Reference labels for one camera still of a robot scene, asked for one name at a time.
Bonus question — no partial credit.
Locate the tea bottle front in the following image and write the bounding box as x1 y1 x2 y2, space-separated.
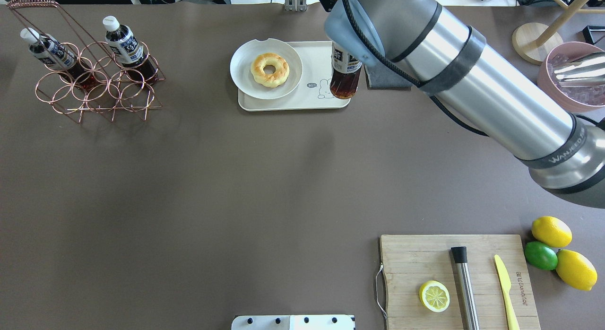
330 42 362 99

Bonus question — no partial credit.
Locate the tea bottle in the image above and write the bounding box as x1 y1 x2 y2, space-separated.
102 16 157 85
20 27 99 92
330 42 362 99

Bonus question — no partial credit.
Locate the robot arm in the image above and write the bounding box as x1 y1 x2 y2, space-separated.
320 0 605 208

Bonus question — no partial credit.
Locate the cream rectangular tray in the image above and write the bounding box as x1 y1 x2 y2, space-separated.
230 38 350 112

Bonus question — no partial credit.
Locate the tea bottle rear right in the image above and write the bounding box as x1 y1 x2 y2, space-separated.
102 16 157 85

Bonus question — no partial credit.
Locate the black framed tray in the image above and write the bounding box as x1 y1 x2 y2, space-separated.
582 26 605 45

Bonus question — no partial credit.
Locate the tea bottle rear left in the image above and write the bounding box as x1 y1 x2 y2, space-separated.
20 27 99 92

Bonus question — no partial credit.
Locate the glazed donut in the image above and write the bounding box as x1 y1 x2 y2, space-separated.
250 52 290 88

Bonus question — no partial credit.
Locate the white round plate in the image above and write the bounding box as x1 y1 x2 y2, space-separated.
230 38 304 99

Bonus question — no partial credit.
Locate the grey folded cloth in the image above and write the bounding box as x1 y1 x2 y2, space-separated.
364 61 413 89

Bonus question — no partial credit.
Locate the wooden stand with round base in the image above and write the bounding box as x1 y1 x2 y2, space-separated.
512 0 604 65

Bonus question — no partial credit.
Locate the pink bowl with ice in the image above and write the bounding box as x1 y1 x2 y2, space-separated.
537 42 605 113

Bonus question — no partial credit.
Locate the steel ice scoop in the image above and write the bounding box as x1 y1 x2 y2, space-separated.
553 52 605 88

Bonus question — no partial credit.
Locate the wooden cutting board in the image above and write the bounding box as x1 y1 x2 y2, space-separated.
380 234 541 330

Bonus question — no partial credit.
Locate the half lemon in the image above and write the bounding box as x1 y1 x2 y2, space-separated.
419 280 451 313

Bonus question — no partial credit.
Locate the yellow lemon upper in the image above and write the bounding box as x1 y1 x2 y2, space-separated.
531 216 573 248

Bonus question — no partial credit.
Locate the yellow lemon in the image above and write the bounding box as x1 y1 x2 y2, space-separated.
555 250 598 291
531 216 573 248

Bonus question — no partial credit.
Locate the yellow plastic knife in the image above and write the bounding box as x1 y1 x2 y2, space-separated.
493 254 520 330

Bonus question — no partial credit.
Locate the green lime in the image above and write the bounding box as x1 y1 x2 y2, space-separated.
524 241 558 270

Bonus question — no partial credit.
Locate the steel muddler black tip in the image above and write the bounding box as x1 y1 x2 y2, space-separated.
451 246 480 330

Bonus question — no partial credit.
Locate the yellow lemon lower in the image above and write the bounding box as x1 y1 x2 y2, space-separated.
555 250 598 291

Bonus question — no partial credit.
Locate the aluminium frame post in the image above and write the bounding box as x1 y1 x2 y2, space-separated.
284 0 308 12

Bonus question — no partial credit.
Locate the copper wire bottle rack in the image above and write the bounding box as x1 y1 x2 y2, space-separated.
6 0 165 123

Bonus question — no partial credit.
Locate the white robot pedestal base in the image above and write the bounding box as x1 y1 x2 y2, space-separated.
231 313 356 330

